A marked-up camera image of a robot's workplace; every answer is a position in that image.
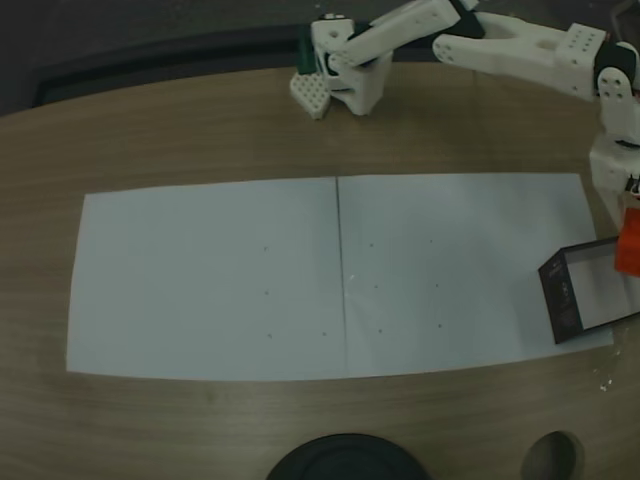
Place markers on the green table clamp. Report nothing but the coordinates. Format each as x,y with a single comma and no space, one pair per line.
305,50

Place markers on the white paper sheet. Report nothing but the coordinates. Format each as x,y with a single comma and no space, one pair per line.
210,285
460,275

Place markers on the black desk lamp stand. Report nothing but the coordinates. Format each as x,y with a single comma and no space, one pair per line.
347,460

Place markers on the dark brown open box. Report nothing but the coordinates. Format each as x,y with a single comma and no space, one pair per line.
590,295

